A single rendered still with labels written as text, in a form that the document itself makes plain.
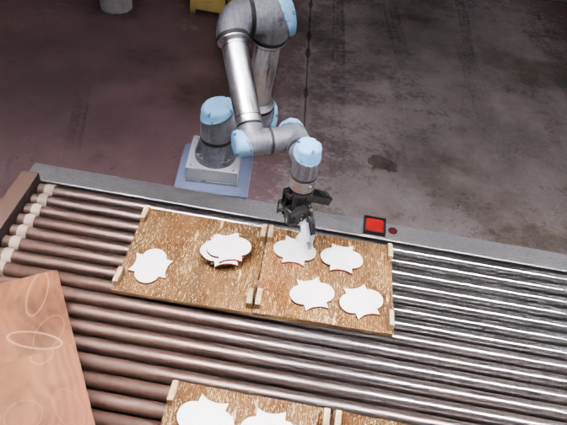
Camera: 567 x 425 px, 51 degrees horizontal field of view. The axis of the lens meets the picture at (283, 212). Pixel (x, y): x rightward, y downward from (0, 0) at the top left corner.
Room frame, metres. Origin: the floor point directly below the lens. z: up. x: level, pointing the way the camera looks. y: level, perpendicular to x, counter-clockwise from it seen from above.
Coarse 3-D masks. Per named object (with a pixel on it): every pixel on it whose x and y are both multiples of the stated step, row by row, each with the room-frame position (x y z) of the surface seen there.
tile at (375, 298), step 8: (344, 288) 1.15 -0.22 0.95; (360, 288) 1.16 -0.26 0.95; (344, 296) 1.12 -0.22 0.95; (352, 296) 1.13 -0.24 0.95; (360, 296) 1.13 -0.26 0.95; (368, 296) 1.14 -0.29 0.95; (376, 296) 1.14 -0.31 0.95; (344, 304) 1.09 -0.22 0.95; (352, 304) 1.10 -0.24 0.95; (360, 304) 1.10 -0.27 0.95; (368, 304) 1.10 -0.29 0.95; (376, 304) 1.11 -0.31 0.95; (352, 312) 1.07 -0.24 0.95; (360, 312) 1.07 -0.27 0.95; (368, 312) 1.08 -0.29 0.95; (376, 312) 1.08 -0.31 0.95
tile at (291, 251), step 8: (288, 240) 1.32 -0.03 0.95; (280, 248) 1.28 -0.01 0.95; (288, 248) 1.28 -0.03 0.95; (296, 248) 1.29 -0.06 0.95; (304, 248) 1.29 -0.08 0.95; (312, 248) 1.30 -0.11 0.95; (280, 256) 1.25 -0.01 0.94; (288, 256) 1.25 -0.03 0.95; (296, 256) 1.25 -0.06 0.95; (304, 256) 1.26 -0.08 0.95; (312, 256) 1.26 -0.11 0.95
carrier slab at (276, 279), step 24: (336, 240) 1.36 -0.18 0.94; (264, 264) 1.21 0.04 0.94; (288, 264) 1.23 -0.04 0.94; (312, 264) 1.24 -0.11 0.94; (384, 264) 1.28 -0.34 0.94; (264, 288) 1.12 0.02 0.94; (288, 288) 1.13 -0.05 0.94; (336, 288) 1.16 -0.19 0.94; (384, 288) 1.18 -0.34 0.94; (264, 312) 1.03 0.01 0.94; (288, 312) 1.04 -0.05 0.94; (312, 312) 1.06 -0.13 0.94; (336, 312) 1.07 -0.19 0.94; (384, 312) 1.09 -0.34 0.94
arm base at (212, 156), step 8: (200, 136) 1.68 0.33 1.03; (200, 144) 1.67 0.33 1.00; (208, 144) 1.64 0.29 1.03; (224, 144) 1.66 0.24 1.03; (200, 152) 1.66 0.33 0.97; (208, 152) 1.64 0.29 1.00; (216, 152) 1.64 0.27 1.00; (224, 152) 1.66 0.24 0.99; (232, 152) 1.68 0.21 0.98; (200, 160) 1.64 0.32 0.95; (208, 160) 1.63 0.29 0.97; (216, 160) 1.63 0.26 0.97; (224, 160) 1.66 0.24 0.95; (232, 160) 1.67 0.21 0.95; (216, 168) 1.63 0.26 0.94
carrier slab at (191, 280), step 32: (160, 224) 1.32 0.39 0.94; (192, 224) 1.34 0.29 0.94; (224, 224) 1.36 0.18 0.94; (128, 256) 1.16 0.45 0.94; (192, 256) 1.20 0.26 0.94; (256, 256) 1.24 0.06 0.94; (128, 288) 1.05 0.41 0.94; (160, 288) 1.06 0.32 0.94; (192, 288) 1.08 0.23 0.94; (224, 288) 1.10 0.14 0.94
